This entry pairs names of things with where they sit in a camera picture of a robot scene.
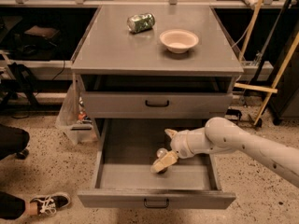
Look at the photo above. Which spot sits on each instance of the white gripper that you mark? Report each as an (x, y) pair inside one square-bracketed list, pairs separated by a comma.
[(181, 144)]

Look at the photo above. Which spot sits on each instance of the orange soda can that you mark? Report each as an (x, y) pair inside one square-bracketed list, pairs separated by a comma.
[(164, 160)]

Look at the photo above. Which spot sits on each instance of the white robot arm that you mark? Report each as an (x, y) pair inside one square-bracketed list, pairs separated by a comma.
[(220, 135)]

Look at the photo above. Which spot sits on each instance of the open grey middle drawer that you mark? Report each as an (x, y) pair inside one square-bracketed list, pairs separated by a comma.
[(123, 179)]

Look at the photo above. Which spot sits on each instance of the grey drawer cabinet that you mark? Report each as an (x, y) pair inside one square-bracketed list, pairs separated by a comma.
[(112, 59)]

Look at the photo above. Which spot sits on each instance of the closed grey top drawer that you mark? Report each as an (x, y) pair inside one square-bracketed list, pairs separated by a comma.
[(163, 105)]

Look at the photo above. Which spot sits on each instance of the green soda can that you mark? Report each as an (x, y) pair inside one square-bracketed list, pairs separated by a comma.
[(140, 23)]

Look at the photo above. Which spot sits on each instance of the white paper bowl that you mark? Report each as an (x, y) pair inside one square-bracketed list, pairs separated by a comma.
[(178, 40)]

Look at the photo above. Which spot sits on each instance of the black and white sneaker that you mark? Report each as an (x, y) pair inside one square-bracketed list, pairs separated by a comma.
[(50, 204)]

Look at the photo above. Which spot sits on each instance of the black trouser leg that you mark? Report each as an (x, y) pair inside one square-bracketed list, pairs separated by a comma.
[(12, 140)]

